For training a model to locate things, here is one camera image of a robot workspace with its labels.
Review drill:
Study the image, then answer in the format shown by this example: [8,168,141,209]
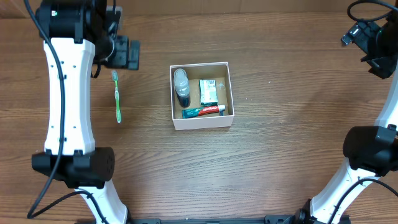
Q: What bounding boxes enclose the green toothbrush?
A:
[112,70,121,123]

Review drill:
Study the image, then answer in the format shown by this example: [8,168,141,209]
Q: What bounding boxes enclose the clear bottle with dark liquid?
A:
[174,68,190,108]

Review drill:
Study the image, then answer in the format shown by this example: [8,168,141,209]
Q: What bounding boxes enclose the red green toothpaste tube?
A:
[182,105,226,119]

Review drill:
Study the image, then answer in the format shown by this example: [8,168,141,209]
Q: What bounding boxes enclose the green soap box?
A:
[199,80,218,106]

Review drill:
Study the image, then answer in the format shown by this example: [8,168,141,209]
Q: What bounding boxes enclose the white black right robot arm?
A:
[286,11,397,223]

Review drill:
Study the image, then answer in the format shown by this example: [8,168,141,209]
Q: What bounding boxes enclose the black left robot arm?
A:
[30,0,140,223]

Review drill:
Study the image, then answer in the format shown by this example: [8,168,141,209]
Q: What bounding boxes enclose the white cardboard box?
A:
[169,62,234,130]

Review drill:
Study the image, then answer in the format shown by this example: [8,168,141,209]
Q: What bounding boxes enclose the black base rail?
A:
[124,213,352,224]

